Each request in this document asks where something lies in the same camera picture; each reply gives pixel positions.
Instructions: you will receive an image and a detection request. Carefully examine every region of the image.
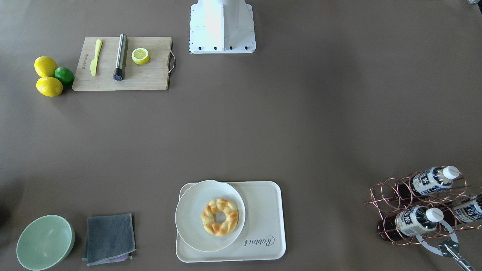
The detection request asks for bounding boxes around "tea bottle top rack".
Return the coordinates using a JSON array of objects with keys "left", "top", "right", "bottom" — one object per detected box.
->
[{"left": 394, "top": 166, "right": 460, "bottom": 204}]

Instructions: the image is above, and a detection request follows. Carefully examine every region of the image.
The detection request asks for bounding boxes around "tea bottle rack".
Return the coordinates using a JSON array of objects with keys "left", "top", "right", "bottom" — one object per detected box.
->
[
  {"left": 437, "top": 193, "right": 482, "bottom": 226},
  {"left": 394, "top": 166, "right": 460, "bottom": 204},
  {"left": 377, "top": 206, "right": 444, "bottom": 242}
]

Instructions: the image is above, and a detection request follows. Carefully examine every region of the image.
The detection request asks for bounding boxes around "cream serving tray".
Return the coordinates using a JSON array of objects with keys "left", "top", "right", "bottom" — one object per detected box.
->
[{"left": 176, "top": 181, "right": 286, "bottom": 263}]

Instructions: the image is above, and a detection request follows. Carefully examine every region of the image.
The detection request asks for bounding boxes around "tea bottle front rack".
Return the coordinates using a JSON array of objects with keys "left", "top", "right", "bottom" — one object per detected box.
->
[{"left": 377, "top": 206, "right": 444, "bottom": 242}]

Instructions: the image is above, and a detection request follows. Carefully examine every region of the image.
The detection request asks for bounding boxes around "white round plate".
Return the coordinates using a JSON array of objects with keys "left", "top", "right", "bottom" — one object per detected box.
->
[{"left": 175, "top": 180, "right": 246, "bottom": 252}]

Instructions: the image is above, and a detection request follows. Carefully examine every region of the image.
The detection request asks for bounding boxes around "bamboo cutting board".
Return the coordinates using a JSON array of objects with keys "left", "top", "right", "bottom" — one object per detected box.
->
[{"left": 72, "top": 37, "right": 172, "bottom": 91}]

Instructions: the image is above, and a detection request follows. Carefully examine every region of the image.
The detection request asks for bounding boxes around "half lemon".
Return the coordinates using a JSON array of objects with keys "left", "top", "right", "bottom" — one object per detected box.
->
[{"left": 131, "top": 47, "right": 150, "bottom": 65}]

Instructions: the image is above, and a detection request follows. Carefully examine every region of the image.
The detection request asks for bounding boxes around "stainless steel muddler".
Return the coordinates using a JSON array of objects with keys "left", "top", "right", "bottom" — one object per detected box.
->
[{"left": 112, "top": 33, "right": 128, "bottom": 82}]

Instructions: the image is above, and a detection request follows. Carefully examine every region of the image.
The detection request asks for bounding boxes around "yellow plastic knife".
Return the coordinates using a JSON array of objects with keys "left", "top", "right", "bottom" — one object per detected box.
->
[{"left": 90, "top": 38, "right": 103, "bottom": 77}]

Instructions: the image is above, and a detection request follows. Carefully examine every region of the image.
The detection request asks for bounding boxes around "grey folded cloth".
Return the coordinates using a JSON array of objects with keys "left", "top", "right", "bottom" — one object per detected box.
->
[{"left": 82, "top": 213, "right": 136, "bottom": 266}]

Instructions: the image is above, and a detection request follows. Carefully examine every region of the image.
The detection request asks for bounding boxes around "green lime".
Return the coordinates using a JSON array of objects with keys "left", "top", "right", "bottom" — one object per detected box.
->
[{"left": 54, "top": 67, "right": 75, "bottom": 85}]

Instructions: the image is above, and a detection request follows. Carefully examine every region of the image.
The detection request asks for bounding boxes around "lower whole yellow lemon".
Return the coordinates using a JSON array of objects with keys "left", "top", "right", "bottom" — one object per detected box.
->
[{"left": 36, "top": 77, "right": 64, "bottom": 97}]

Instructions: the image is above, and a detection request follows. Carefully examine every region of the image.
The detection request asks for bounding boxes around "whole yellow lemon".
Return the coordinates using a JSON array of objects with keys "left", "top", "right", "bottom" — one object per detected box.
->
[
  {"left": 36, "top": 77, "right": 64, "bottom": 97},
  {"left": 34, "top": 56, "right": 58, "bottom": 78}
]

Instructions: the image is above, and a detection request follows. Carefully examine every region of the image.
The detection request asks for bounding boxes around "upper whole yellow lemon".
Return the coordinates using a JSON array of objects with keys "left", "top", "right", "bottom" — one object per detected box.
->
[{"left": 34, "top": 56, "right": 58, "bottom": 78}]

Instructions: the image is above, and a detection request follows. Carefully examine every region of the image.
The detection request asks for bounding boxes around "mint green bowl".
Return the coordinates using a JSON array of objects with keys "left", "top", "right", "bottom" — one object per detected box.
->
[{"left": 17, "top": 215, "right": 75, "bottom": 271}]

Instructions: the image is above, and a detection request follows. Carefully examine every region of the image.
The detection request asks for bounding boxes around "braided ring donut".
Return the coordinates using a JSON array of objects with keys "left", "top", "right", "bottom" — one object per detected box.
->
[{"left": 201, "top": 198, "right": 239, "bottom": 237}]

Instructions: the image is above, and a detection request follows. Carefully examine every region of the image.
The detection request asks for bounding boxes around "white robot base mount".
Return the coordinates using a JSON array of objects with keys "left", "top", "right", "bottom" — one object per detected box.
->
[{"left": 188, "top": 0, "right": 256, "bottom": 54}]

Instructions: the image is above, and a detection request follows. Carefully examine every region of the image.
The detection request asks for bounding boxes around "copper wire bottle rack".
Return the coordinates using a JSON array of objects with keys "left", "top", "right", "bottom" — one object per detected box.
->
[{"left": 368, "top": 172, "right": 481, "bottom": 245}]

